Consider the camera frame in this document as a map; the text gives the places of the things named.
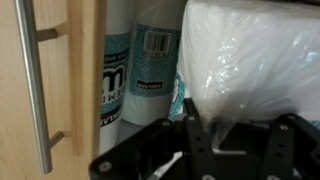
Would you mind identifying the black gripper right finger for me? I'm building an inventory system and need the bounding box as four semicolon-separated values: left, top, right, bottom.
261;113;320;180

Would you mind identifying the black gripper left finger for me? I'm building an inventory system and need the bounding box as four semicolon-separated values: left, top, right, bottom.
89;97;219;180

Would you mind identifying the white blue-label canister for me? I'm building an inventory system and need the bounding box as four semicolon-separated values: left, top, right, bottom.
177;0;320;149

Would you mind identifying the wrapped paper towel roll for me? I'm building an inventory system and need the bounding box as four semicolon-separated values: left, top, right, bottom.
99;0;136;156
167;68;188;122
121;0;184;127

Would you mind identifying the wooden cabinet door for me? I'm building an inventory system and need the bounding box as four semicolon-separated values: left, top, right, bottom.
0;0;108;180

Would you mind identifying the steel bar door handle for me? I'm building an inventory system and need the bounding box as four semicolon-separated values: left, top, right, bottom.
13;0;68;175

